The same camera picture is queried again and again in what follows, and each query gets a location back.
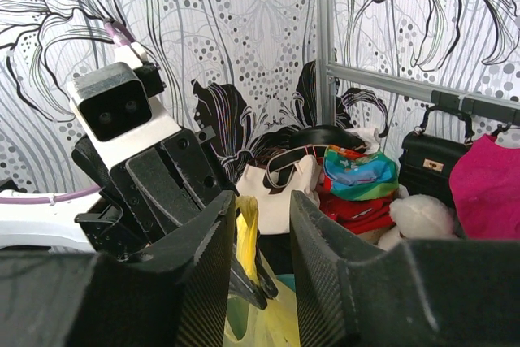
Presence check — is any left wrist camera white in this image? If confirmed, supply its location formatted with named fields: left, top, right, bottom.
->
left=67, top=42, right=181, bottom=169

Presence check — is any cream canvas tote bag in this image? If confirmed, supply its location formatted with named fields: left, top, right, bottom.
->
left=236, top=155, right=321, bottom=235

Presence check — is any yellow trash bag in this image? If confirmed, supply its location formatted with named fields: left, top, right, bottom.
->
left=223, top=196, right=301, bottom=346

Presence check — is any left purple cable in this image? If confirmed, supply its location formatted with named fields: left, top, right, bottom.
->
left=0, top=18, right=139, bottom=206

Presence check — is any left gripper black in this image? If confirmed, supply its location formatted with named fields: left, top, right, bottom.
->
left=72, top=127, right=279, bottom=310

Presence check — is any cream plush lamb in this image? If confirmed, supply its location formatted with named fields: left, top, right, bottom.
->
left=377, top=194, right=457, bottom=250

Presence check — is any magenta cloth bag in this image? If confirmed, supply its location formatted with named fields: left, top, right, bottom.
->
left=449, top=134, right=519, bottom=240

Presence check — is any colourful printed bag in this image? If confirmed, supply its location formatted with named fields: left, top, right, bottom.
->
left=323, top=145, right=399, bottom=201

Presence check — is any red cloth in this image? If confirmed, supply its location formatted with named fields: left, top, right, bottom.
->
left=317, top=185, right=397, bottom=234

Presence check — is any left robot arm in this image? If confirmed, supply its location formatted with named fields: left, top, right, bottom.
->
left=1, top=137, right=147, bottom=260

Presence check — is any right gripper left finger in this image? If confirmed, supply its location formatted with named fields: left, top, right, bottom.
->
left=1, top=191, right=235, bottom=346

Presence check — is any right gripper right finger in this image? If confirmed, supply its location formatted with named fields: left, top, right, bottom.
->
left=290, top=191, right=519, bottom=346

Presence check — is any black leather handbag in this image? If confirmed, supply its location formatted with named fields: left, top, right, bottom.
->
left=399, top=106, right=475, bottom=208

